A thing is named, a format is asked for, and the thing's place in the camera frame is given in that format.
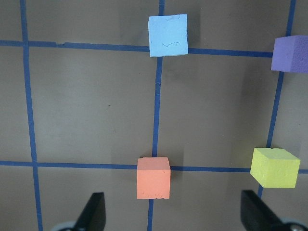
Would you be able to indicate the orange foam block right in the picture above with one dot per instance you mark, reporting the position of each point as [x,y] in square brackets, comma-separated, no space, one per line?
[153,178]

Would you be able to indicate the yellow foam block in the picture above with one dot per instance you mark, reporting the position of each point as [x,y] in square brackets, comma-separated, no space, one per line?
[274,168]

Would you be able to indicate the light blue foam block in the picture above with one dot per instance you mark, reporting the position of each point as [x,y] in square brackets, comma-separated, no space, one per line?
[168,35]

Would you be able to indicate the purple foam block far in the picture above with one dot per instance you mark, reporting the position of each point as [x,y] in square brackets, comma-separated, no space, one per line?
[290,54]

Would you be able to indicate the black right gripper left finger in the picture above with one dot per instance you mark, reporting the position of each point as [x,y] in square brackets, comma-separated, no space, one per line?
[93,216]

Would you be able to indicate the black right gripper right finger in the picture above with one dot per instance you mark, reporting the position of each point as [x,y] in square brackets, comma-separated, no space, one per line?
[257,216]

